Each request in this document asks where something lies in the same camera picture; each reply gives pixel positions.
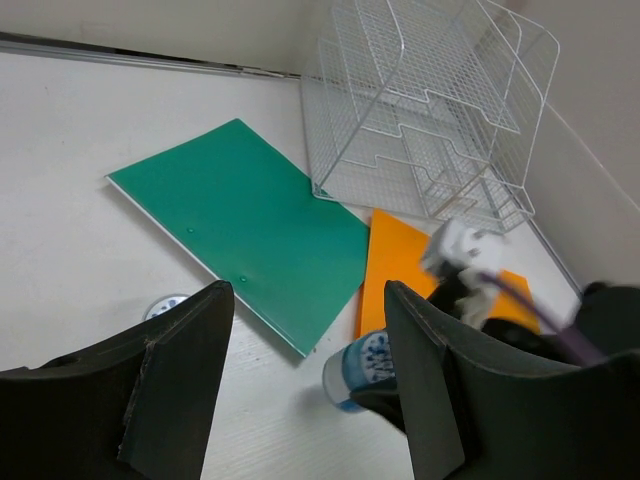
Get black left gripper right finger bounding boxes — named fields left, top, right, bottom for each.
left=385, top=281, right=639, bottom=479

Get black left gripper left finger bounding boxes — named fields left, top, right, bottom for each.
left=1, top=281, right=235, bottom=479

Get blue white jar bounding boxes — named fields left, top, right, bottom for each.
left=322, top=330, right=396, bottom=413
left=142, top=294, right=189, bottom=321

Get green notebook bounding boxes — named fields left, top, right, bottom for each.
left=108, top=119, right=369, bottom=356

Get orange notebook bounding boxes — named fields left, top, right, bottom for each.
left=354, top=209, right=541, bottom=340

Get metal rail at right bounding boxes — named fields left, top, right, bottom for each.
left=528, top=220, right=583, bottom=297

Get metal rail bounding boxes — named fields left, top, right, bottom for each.
left=528, top=220, right=583, bottom=297
left=1, top=32, right=301, bottom=80

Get white wire desk organizer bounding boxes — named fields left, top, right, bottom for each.
left=301, top=1, right=560, bottom=234

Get metal rail at back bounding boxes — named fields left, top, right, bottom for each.
left=1, top=32, right=301, bottom=80

